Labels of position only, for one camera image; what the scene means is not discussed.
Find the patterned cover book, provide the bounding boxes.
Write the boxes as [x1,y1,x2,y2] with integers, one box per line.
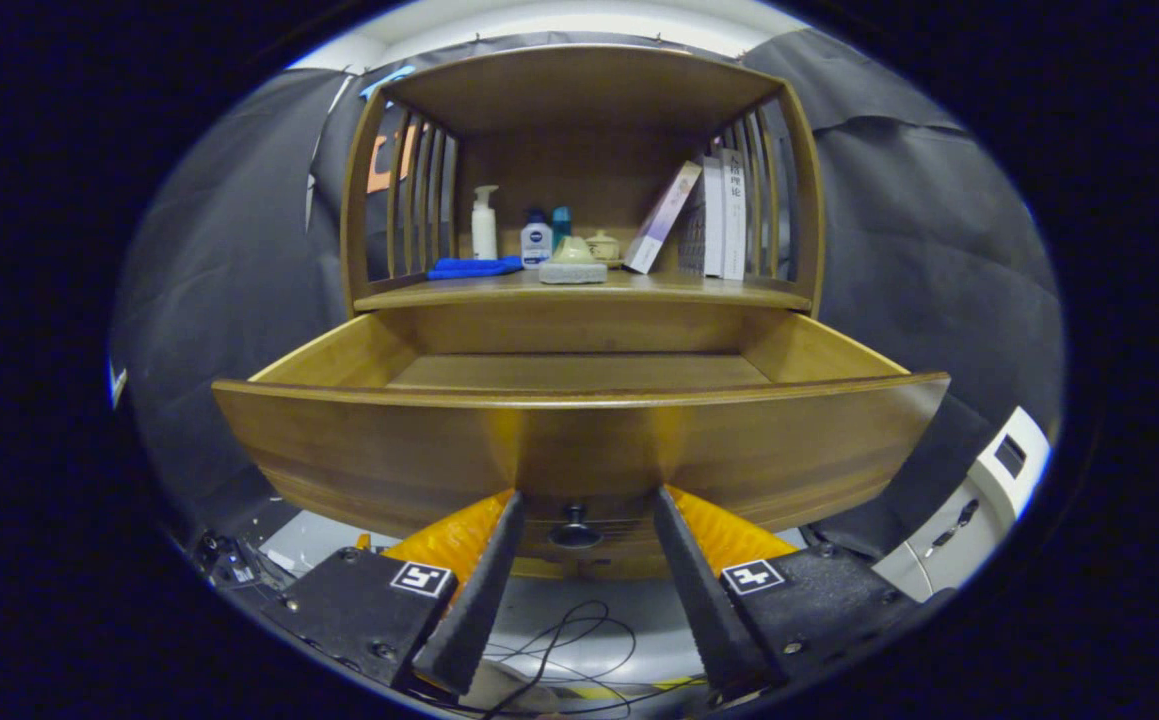
[679,155,727,278]

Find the wooden cabinet with slatted shelf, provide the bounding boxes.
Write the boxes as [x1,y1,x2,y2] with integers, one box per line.
[339,43,828,321]

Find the white pump bottle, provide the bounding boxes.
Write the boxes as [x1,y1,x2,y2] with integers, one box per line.
[471,185,500,261]

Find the purple and white book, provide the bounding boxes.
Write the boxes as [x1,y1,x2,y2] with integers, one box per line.
[623,160,703,275]

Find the black backdrop cloth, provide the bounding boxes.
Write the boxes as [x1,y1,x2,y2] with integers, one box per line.
[114,28,1065,561]

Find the white bottle with blue cap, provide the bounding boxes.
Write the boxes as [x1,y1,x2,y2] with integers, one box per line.
[521,208,554,271]

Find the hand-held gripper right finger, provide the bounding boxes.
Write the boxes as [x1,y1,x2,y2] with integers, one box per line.
[651,485,940,701]

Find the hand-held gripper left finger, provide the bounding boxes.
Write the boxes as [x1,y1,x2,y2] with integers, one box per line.
[274,488,528,696]

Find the black power strip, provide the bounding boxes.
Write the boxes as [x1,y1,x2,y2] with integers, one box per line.
[194,530,285,591]

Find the wooden countertop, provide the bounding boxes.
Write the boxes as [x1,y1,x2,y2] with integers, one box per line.
[354,268,813,313]

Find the black cable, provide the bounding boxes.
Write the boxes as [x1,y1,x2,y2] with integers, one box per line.
[479,600,640,713]

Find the green soap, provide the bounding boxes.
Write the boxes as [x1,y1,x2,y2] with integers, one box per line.
[537,236,610,285]

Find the blue folded cloth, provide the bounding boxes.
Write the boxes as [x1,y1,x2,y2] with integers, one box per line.
[427,256,524,281]

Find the wooden drawer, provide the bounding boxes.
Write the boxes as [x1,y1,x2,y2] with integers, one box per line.
[211,305,952,581]

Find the white appliance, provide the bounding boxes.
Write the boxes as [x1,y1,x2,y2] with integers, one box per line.
[869,405,1052,601]

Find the white book with dark lettering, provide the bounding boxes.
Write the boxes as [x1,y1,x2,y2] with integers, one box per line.
[719,148,748,281]

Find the dark drawer knob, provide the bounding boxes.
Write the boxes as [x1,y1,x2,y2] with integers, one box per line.
[547,503,605,551]

